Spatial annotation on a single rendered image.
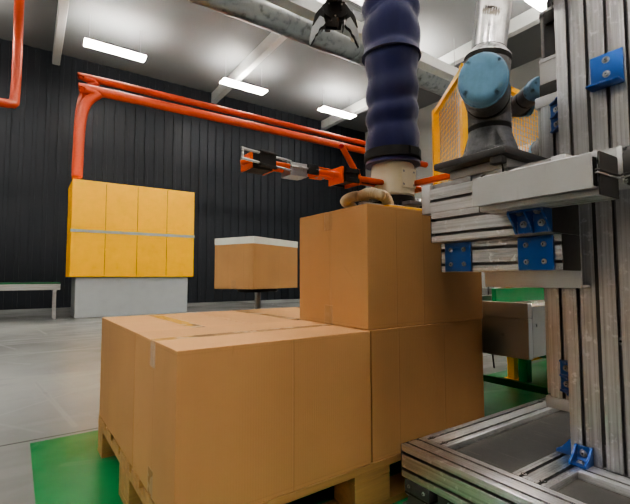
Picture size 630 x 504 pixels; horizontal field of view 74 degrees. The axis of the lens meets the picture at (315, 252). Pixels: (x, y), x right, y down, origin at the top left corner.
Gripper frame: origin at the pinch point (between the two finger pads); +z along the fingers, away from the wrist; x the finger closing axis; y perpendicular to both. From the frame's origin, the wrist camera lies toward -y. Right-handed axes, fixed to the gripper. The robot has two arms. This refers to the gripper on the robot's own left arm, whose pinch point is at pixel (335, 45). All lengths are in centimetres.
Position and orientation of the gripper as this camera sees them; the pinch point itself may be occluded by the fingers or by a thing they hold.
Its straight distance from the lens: 141.4
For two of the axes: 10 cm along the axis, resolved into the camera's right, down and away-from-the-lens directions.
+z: 0.0, 10.0, -0.6
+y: -0.8, 0.6, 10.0
